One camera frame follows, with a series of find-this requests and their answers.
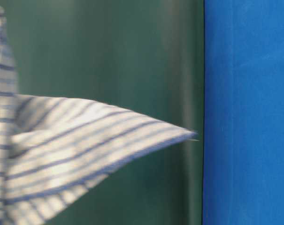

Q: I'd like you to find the blue striped white towel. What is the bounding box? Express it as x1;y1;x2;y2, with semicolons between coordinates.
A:
0;7;196;225

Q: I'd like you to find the green backdrop curtain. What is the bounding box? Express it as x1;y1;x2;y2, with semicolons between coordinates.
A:
0;0;204;225

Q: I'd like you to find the blue table cloth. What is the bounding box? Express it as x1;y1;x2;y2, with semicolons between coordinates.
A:
202;0;284;225

